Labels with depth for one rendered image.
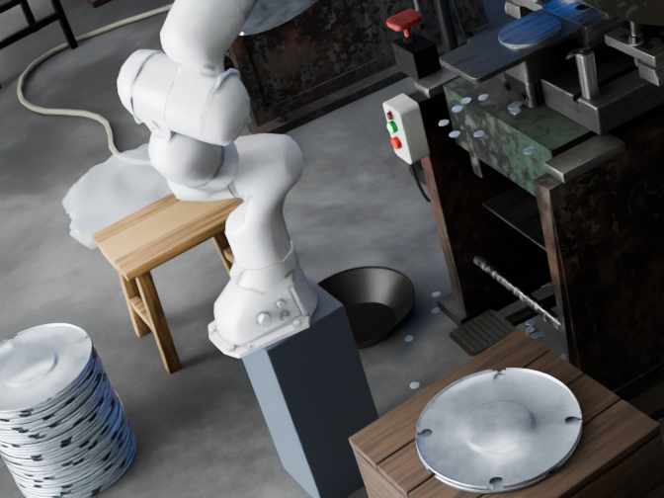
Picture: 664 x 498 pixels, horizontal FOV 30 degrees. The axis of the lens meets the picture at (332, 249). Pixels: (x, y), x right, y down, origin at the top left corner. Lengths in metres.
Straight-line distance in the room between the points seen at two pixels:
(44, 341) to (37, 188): 1.37
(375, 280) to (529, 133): 0.87
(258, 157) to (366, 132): 1.69
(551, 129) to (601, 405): 0.54
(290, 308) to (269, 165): 0.32
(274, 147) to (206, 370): 1.04
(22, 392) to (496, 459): 1.12
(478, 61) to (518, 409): 0.67
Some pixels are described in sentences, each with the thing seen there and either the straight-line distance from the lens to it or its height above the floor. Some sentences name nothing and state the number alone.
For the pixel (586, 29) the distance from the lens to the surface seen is 2.43.
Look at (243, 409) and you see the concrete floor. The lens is 2.93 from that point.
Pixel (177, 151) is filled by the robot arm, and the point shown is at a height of 0.97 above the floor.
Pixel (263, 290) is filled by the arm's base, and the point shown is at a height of 0.55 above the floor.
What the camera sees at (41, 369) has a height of 0.30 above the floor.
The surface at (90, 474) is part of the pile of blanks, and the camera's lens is 2.86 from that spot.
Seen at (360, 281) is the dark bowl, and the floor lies 0.04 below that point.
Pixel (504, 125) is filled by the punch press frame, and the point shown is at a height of 0.64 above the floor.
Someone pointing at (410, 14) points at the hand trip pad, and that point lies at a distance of 2.68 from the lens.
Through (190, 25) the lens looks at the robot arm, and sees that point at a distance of 1.87.
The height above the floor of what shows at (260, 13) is 0.90.
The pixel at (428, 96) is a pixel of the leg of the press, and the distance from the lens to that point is 2.63.
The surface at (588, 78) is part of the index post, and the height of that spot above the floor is 0.75.
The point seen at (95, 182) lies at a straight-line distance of 3.70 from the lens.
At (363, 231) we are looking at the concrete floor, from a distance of 3.38.
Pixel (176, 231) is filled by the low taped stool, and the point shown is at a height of 0.33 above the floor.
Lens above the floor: 1.86
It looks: 34 degrees down
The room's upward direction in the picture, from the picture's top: 17 degrees counter-clockwise
